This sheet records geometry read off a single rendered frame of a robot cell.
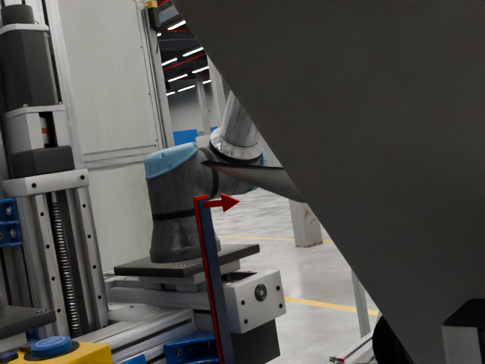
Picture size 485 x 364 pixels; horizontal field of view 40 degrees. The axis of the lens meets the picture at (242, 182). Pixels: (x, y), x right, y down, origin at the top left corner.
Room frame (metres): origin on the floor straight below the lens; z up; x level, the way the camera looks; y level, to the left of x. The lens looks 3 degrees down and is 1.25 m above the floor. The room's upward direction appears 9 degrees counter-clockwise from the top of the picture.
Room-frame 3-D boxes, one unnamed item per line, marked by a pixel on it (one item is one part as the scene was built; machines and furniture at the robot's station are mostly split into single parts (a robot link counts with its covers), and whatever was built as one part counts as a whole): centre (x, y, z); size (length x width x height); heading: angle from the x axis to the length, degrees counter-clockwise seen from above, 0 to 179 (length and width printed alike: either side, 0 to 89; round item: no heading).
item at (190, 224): (1.39, 0.14, 1.09); 0.15 x 0.15 x 0.10
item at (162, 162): (1.39, 0.14, 1.20); 0.13 x 0.12 x 0.14; 123
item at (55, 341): (0.66, 0.22, 1.08); 0.04 x 0.04 x 0.02
